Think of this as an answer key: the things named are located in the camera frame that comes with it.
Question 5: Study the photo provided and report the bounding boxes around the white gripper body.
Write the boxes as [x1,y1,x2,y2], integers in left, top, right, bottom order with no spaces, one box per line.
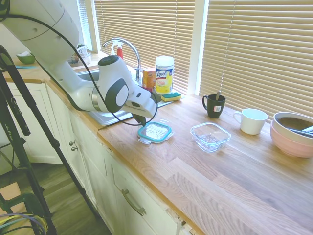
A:
[122,85,157,118]

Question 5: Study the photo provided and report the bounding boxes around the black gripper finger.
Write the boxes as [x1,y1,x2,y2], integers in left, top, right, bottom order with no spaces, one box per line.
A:
[135,113,148,128]

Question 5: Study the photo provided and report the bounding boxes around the clear lid teal rim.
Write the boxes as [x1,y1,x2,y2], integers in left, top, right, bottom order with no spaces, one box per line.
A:
[137,121,176,144]

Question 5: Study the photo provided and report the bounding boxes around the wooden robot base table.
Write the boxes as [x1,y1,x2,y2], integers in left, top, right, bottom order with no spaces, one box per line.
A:
[0,182,25,213]

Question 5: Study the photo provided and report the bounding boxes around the glass food container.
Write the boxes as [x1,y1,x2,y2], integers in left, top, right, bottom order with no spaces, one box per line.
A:
[190,122,232,154]

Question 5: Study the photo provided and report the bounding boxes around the clear container with plant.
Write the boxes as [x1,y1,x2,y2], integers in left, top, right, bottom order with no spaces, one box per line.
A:
[69,44,92,66]

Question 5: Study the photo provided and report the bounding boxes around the orange cardboard box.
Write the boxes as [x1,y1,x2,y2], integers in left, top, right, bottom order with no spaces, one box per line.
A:
[141,68,157,89]

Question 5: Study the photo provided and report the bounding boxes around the yellow green sponge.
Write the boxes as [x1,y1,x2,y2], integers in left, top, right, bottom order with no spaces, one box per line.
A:
[160,92,182,103]

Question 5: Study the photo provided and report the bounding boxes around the yellow Lysol wipes canister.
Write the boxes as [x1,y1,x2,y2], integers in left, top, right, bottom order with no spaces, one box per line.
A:
[155,55,175,95]

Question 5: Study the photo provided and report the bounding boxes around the steel sink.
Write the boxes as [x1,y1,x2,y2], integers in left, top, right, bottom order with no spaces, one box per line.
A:
[73,68,172,127]

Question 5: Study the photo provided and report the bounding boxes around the chrome kitchen faucet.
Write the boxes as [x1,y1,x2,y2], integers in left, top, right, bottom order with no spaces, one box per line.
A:
[102,38,144,86]

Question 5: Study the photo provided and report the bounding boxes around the red spray bottle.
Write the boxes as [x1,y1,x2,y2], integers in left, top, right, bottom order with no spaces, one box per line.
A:
[110,40,125,61]

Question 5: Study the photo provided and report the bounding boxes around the white kitchen cabinets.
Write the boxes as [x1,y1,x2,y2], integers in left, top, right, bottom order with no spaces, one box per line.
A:
[0,80,196,235]

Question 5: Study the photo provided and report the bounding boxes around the black mug with sticker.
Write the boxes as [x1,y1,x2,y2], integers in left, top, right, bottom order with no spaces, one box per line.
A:
[201,94,226,119]

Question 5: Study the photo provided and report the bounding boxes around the wide beige window blind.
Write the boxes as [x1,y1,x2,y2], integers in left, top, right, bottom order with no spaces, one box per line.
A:
[199,0,313,123]
[94,0,196,96]

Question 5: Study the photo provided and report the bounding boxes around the narrow beige window blind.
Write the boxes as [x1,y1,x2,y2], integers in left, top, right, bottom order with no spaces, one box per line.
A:
[77,0,93,49]

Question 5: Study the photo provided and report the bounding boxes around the white mug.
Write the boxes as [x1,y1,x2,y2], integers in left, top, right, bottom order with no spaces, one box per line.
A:
[233,108,268,136]

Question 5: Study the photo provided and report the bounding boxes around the green bowl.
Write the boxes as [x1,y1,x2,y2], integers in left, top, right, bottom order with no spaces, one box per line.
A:
[16,52,37,65]

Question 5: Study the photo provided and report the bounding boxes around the dark green clamp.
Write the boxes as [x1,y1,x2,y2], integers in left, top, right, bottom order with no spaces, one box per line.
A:
[0,192,46,222]

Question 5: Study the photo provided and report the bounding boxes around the pink bowl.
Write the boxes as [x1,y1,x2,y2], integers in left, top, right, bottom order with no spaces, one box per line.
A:
[270,121,313,159]

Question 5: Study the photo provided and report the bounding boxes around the beige bowl brown inside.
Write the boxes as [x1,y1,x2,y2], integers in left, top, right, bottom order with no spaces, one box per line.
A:
[272,112,313,141]

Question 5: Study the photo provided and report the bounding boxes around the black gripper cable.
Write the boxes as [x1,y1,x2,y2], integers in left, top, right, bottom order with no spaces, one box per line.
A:
[0,13,159,127]

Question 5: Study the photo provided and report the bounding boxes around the metal cabinet bar handle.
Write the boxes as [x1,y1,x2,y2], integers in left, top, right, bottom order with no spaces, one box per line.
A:
[121,188,147,217]

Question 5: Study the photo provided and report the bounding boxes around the black camera tripod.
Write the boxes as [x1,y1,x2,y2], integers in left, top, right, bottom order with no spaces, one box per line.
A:
[0,45,101,235]

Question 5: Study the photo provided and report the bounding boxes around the coloured cable bundle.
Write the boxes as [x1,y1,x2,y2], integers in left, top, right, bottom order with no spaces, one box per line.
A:
[0,212,48,235]

